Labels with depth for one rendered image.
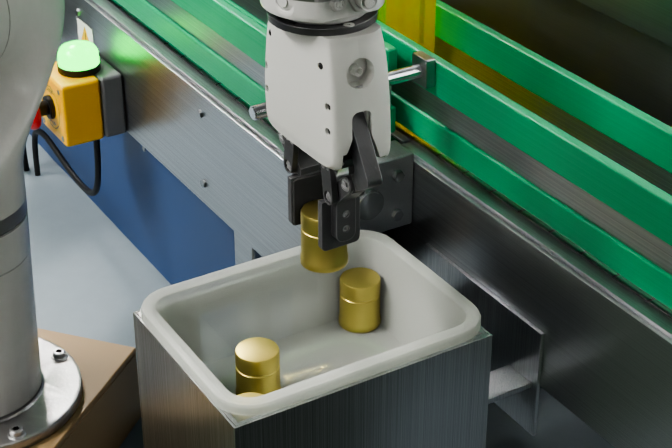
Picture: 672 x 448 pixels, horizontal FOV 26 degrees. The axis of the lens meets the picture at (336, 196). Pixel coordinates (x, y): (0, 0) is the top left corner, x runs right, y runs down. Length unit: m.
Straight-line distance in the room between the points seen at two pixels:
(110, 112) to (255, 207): 0.29
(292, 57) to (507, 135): 0.24
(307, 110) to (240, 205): 0.38
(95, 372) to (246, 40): 0.33
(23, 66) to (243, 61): 0.22
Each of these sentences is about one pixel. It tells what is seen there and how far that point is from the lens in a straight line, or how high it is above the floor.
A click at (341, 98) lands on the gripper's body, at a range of 0.96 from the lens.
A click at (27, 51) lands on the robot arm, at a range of 1.20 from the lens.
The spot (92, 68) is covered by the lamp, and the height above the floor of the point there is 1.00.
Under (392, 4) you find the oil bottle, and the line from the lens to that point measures 1.29.
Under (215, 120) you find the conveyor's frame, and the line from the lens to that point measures 1.36.
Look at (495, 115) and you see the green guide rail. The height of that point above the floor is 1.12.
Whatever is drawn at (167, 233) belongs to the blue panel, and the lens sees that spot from 1.60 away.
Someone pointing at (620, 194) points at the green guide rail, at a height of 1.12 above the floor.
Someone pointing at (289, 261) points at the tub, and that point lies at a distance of 1.18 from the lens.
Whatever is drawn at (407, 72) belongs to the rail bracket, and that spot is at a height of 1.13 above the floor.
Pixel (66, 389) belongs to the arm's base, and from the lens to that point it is 1.33.
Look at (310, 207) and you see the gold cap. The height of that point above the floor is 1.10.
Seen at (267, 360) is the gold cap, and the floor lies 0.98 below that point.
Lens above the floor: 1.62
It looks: 29 degrees down
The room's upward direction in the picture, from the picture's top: straight up
